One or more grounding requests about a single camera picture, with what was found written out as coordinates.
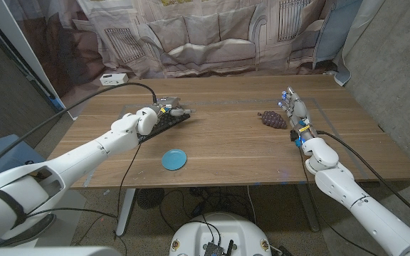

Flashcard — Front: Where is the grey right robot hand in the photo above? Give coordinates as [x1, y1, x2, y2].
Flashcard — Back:
[277, 86, 317, 143]

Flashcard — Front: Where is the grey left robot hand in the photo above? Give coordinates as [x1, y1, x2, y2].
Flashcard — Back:
[154, 95, 196, 118]

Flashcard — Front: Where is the black mechanical keyboard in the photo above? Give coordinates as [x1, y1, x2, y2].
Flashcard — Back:
[137, 110, 191, 145]

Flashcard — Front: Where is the round blue coaster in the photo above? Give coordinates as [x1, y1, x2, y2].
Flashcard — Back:
[161, 149, 188, 171]

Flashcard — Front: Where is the dark purple grape bunch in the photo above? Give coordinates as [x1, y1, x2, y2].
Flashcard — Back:
[257, 110, 288, 130]

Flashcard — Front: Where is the white power box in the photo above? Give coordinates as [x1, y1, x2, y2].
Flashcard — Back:
[99, 73, 129, 87]

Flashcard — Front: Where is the printed sofa backdrop cloth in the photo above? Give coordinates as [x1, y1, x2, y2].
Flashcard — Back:
[4, 0, 384, 87]

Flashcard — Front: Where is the round black floor fan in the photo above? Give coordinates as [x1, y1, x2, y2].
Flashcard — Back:
[136, 187, 165, 210]

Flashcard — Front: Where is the grey table leg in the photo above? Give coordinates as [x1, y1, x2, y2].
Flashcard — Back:
[295, 184, 321, 233]

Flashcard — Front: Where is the white table leg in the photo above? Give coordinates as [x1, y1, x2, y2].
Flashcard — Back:
[115, 188, 137, 235]

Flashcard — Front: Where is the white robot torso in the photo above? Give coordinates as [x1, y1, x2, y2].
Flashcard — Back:
[169, 212, 273, 256]

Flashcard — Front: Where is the white upright panel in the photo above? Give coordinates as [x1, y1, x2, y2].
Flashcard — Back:
[0, 0, 76, 120]

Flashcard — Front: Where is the black electronics board on torso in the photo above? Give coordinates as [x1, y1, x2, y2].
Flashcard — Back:
[202, 240, 235, 256]

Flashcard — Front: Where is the white floor plate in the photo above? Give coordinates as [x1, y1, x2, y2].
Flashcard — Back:
[30, 188, 88, 248]

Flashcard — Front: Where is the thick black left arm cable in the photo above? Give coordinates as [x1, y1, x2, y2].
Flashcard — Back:
[0, 82, 158, 184]

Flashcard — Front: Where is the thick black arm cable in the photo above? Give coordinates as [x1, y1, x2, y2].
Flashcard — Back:
[0, 82, 158, 184]
[315, 129, 410, 228]

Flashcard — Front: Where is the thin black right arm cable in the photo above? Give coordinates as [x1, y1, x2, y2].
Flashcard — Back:
[297, 146, 373, 256]

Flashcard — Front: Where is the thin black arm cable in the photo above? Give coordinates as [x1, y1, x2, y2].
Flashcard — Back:
[112, 142, 142, 243]
[297, 146, 373, 256]

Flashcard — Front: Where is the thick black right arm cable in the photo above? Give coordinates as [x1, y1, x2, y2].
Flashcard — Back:
[315, 129, 410, 228]

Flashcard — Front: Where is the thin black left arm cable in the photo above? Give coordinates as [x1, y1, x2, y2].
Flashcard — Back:
[112, 142, 142, 243]

